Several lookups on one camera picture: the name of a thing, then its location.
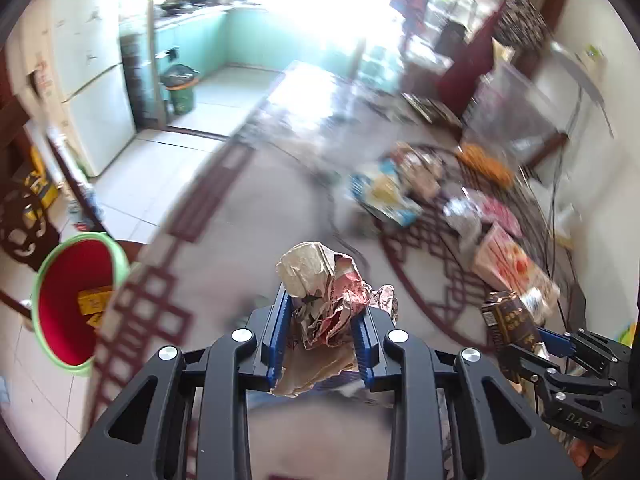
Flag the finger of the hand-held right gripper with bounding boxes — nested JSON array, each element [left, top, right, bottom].
[[497, 342, 557, 387], [537, 327, 632, 381]]

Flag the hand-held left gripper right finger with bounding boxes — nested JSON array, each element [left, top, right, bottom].
[[350, 307, 583, 480]]

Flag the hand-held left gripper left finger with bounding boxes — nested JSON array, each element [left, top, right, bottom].
[[57, 285, 293, 480]]

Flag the brown drink carton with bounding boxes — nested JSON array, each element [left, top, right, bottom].
[[480, 291, 547, 362]]

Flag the beige and red wrapper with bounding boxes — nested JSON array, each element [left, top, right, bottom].
[[270, 241, 399, 398]]

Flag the yellow carton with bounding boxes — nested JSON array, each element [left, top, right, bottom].
[[77, 285, 115, 314]]

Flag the green bucket with red inside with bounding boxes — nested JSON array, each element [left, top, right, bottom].
[[31, 232, 132, 378]]

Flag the black shoulder bag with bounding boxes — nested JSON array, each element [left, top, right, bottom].
[[435, 20, 469, 59]]

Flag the green kitchen trash can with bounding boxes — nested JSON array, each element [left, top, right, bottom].
[[161, 64, 201, 115]]

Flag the person's right hand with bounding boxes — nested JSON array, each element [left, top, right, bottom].
[[570, 437, 610, 477]]

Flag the fruit print box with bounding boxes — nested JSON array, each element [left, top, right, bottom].
[[472, 222, 561, 319]]

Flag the pink snack packet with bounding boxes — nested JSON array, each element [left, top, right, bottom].
[[462, 187, 522, 239]]

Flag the blue and green wrapper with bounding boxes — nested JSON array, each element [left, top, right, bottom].
[[350, 157, 424, 227]]

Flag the dark wooden chair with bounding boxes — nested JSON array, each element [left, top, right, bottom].
[[520, 130, 571, 172]]

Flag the zip bag of orange snacks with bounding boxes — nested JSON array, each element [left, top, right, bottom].
[[457, 60, 568, 188]]

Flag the plastic bottle with blue label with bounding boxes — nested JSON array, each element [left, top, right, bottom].
[[67, 185, 104, 231]]

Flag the dark snack packet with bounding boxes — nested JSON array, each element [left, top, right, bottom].
[[400, 92, 464, 129]]

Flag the carved wooden chair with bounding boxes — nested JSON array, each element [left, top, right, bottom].
[[0, 125, 108, 321]]

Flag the yellow bag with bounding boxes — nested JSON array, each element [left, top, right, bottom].
[[25, 147, 59, 221]]

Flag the maroon cloth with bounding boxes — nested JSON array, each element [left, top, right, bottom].
[[440, 0, 511, 116]]

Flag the turquoise kitchen cabinets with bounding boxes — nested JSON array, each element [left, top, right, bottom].
[[152, 2, 361, 81]]

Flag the black and white patterned bag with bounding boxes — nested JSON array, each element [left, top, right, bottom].
[[492, 0, 551, 61]]

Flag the white refrigerator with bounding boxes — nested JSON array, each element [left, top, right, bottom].
[[47, 0, 137, 178]]

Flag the wall socket with green plug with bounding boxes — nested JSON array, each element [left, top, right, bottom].
[[575, 45, 607, 74]]

